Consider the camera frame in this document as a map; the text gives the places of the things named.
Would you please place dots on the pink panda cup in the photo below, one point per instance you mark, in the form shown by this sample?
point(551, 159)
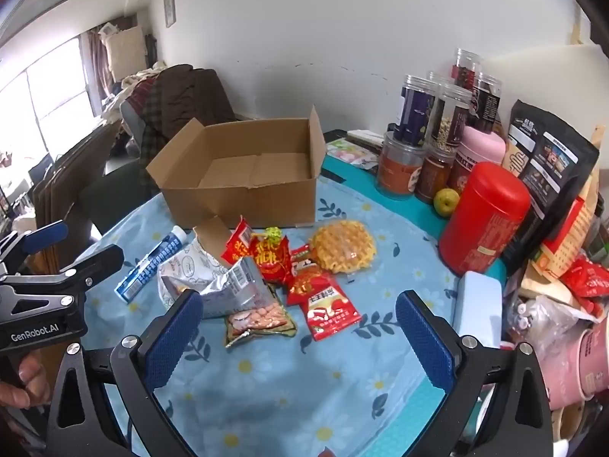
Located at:
point(575, 368)

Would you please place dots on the peanut snack bag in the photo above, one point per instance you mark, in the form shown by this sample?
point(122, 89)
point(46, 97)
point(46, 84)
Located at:
point(258, 322)

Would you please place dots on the brown powder small jar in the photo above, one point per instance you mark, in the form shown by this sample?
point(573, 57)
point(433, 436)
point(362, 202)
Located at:
point(434, 174)

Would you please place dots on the brown jacket on chair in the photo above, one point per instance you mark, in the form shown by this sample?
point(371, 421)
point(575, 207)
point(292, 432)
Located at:
point(188, 93)

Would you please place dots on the black stand-up pouch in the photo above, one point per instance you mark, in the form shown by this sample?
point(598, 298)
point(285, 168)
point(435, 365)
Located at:
point(554, 161)

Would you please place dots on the large red snack bag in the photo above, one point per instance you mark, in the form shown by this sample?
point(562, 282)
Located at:
point(272, 259)

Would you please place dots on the small wall picture frame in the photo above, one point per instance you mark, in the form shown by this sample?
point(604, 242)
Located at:
point(170, 16)

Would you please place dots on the white foam board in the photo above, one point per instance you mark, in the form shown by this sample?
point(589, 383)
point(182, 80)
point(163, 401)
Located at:
point(571, 81)

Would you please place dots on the red dragon snack packet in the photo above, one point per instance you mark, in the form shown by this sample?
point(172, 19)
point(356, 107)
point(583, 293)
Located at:
point(306, 277)

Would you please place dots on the red long snack packet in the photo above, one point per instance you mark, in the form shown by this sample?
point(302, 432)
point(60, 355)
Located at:
point(328, 312)

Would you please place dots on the open cardboard box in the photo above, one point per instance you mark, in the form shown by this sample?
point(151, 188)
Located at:
point(263, 170)

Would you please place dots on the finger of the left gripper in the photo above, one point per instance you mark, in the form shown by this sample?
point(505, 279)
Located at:
point(81, 276)
point(17, 247)

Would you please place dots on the white bread snack bag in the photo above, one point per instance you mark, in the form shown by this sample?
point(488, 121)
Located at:
point(190, 268)

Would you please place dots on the purple label clear jar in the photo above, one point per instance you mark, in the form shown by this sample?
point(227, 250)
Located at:
point(417, 99)

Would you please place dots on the orange powder clear jar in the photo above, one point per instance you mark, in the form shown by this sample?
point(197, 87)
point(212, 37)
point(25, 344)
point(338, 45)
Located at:
point(399, 167)

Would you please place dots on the yellow waffle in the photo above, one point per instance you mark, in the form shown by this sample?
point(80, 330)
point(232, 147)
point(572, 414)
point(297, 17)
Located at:
point(343, 246)

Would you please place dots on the pink lidded jar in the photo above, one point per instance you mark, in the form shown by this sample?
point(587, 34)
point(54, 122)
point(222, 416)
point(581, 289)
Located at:
point(476, 146)

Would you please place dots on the person's left hand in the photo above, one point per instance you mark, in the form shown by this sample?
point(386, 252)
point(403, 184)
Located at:
point(35, 392)

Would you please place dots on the dark label back jar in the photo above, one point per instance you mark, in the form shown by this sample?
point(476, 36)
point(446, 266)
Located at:
point(485, 101)

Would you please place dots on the silver purple snack bag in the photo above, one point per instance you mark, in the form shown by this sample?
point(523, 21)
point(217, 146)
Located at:
point(240, 288)

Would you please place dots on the green yellow pear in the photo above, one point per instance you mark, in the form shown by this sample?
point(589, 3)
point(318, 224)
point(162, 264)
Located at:
point(445, 202)

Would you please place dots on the green yellow lollipop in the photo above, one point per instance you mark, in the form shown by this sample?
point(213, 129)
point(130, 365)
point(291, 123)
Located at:
point(273, 234)

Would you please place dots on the small gold cardboard box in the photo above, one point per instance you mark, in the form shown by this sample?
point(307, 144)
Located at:
point(212, 235)

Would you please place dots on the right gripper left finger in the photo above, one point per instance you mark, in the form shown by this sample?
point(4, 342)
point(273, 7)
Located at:
point(81, 420)

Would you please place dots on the red canister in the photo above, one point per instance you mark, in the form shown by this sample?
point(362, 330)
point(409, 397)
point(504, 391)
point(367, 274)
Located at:
point(492, 207)

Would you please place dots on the nut filled clear jar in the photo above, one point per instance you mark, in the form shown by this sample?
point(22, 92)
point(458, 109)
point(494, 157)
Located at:
point(449, 116)

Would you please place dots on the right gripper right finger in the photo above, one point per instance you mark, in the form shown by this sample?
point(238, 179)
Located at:
point(495, 401)

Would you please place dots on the red berry top jar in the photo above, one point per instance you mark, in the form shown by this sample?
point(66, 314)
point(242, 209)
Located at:
point(465, 68)

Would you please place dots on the plaid garment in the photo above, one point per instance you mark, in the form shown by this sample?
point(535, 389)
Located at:
point(153, 139)

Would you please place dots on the blue white tablet tube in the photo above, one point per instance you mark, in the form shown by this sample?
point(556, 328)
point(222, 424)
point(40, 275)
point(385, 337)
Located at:
point(144, 270)

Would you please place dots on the white rectangular device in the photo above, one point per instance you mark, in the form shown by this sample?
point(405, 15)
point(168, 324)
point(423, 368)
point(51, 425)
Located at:
point(479, 308)

